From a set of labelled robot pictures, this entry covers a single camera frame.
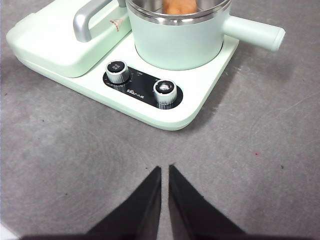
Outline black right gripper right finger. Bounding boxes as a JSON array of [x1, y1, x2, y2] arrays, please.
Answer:
[[168, 164, 247, 237]]

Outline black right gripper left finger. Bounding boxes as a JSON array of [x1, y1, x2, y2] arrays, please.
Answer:
[[87, 165, 163, 237]]

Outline brown potato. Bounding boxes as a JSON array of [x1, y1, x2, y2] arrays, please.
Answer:
[[161, 0, 198, 15]]

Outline silver control knob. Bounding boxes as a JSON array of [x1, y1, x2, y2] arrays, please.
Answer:
[[152, 78, 178, 104], [104, 59, 130, 84]]

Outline green breakfast machine base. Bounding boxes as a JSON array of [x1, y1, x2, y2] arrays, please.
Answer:
[[5, 0, 241, 131]]

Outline green steamer pot with handle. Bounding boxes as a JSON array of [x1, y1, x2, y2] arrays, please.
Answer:
[[124, 0, 286, 71]]

